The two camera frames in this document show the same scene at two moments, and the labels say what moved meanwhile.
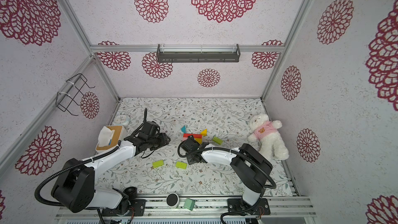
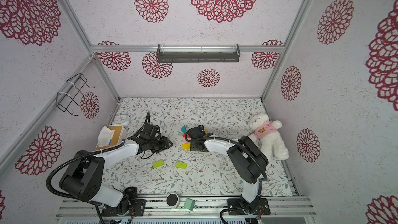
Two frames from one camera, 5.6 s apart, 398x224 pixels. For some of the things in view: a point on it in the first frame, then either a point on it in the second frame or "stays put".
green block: [181, 165] stays put
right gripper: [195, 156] -> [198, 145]
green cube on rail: [189, 204] stays put
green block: [158, 163] stays put
